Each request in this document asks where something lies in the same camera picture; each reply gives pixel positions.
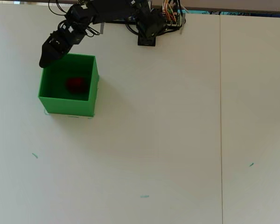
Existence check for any green open bin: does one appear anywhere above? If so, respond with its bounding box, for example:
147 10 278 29
38 53 100 117

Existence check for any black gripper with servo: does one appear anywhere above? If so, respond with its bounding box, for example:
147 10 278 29
39 24 85 68

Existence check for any red block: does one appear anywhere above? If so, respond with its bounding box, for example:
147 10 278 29
65 77 88 94

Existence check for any black looped servo cable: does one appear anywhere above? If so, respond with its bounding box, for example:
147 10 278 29
125 20 140 36

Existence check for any coloured jumper wire bundle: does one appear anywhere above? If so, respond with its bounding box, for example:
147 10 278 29
161 0 181 23

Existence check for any circuit board with jumper sockets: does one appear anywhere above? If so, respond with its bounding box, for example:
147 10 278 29
165 11 186 30

